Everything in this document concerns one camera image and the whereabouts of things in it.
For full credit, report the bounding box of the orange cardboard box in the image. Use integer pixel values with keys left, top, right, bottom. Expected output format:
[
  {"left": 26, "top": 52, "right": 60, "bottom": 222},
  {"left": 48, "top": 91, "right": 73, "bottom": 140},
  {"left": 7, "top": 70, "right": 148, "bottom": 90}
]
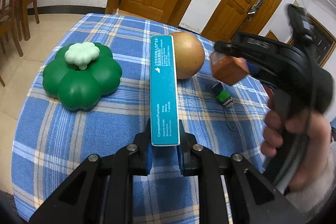
[{"left": 210, "top": 51, "right": 249, "bottom": 86}]

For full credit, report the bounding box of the green white toy keychain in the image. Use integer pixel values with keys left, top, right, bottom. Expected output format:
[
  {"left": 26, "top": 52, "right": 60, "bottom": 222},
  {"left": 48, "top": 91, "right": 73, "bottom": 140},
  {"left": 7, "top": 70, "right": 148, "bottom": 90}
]
[{"left": 212, "top": 83, "right": 236, "bottom": 131}]

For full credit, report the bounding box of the teal white medicine box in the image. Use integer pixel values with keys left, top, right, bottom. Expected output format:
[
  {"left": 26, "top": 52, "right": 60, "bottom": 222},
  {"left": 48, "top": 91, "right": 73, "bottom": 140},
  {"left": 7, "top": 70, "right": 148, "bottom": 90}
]
[{"left": 150, "top": 35, "right": 180, "bottom": 147}]

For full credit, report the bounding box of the right hand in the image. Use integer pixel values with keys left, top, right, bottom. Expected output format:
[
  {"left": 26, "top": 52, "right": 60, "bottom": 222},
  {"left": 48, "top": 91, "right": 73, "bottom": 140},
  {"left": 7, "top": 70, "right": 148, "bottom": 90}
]
[{"left": 260, "top": 97, "right": 331, "bottom": 191}]

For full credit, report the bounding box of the red yellow apple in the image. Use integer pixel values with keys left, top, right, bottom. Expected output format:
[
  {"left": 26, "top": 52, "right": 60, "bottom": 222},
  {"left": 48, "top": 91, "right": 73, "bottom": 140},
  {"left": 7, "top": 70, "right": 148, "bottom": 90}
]
[{"left": 170, "top": 32, "right": 205, "bottom": 80}]

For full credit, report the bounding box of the dark entrance door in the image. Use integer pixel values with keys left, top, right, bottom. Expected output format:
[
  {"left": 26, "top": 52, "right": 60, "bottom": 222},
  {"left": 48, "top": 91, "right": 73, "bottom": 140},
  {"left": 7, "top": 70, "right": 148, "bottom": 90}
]
[{"left": 288, "top": 13, "right": 336, "bottom": 67}]

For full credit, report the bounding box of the green flower shaped container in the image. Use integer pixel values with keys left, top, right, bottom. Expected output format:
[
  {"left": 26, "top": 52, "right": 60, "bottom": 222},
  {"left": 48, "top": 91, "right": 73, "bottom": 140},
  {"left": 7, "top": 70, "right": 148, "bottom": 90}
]
[{"left": 43, "top": 42, "right": 122, "bottom": 111}]

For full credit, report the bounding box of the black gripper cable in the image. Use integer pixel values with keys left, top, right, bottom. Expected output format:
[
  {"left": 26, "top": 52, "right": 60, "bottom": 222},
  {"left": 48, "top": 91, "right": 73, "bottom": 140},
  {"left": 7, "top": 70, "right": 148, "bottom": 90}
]
[{"left": 299, "top": 37, "right": 320, "bottom": 135}]

